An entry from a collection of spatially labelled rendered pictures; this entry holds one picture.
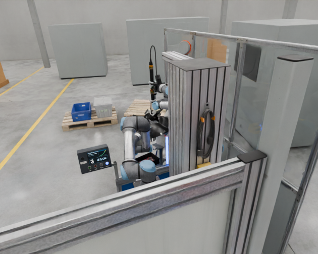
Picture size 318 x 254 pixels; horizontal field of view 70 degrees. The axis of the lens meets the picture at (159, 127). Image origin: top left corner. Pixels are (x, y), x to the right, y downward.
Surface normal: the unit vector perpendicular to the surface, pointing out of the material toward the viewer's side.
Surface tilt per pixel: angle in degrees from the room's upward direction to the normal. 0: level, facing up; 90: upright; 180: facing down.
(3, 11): 90
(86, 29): 90
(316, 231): 0
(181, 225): 90
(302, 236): 0
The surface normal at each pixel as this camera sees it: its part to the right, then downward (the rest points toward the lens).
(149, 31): 0.12, 0.45
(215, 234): 0.38, 0.41
